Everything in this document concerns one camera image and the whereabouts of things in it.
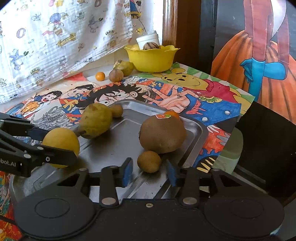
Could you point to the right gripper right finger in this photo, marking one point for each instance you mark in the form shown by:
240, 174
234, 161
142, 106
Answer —
187, 180

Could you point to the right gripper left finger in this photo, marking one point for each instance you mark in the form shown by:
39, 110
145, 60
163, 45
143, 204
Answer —
112, 177

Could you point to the small brown longan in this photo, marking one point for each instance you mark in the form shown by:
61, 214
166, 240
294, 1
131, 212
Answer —
149, 162

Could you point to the yellow lemon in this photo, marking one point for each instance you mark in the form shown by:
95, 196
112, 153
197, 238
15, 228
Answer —
62, 138

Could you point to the large brown kiwi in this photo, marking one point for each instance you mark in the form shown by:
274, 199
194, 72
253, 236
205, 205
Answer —
162, 133

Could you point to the green-yellow blemished pear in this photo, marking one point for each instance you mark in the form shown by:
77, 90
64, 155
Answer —
95, 120

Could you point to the small orange kumquat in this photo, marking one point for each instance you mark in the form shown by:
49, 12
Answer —
100, 76
172, 113

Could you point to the brown round sapodilla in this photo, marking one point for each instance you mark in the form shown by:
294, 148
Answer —
116, 75

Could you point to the yellow-green mango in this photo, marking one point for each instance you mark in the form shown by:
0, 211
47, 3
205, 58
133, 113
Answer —
126, 67

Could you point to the striped pepino melon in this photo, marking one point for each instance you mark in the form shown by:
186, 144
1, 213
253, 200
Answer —
117, 63

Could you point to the metal baking tray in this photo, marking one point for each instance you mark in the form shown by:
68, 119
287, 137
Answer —
110, 149

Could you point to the pale green stool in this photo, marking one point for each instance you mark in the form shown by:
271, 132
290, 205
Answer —
229, 156

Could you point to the colourful cartoon drawings mat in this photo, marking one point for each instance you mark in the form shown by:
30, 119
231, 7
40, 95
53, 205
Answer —
208, 106

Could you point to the dark wooden door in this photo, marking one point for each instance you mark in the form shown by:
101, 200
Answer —
200, 29

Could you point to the white printed cloth curtain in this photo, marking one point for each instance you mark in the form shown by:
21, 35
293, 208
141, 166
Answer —
45, 41

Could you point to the yellow plastic bowl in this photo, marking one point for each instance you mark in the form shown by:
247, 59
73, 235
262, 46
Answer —
151, 60

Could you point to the striped melon in bowl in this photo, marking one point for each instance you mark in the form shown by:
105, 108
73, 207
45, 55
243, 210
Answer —
150, 45

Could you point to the white plastic jar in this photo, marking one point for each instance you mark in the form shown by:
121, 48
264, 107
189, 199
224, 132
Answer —
148, 37

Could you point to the girl poster on door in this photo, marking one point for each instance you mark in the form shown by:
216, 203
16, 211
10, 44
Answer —
257, 59

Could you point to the yellow flower twig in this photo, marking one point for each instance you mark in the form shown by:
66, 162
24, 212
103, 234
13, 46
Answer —
141, 28

